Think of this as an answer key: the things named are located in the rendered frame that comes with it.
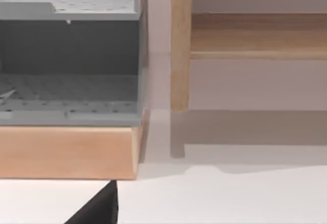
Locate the pale wooden drawer front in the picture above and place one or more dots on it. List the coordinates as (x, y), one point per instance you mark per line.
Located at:
(66, 152)

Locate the open wooden shelf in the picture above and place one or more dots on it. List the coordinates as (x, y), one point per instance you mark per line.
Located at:
(230, 37)

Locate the grey pierced drawer inside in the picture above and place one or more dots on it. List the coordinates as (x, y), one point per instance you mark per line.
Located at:
(69, 63)

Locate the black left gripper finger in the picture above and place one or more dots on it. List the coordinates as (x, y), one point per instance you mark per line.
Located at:
(102, 206)

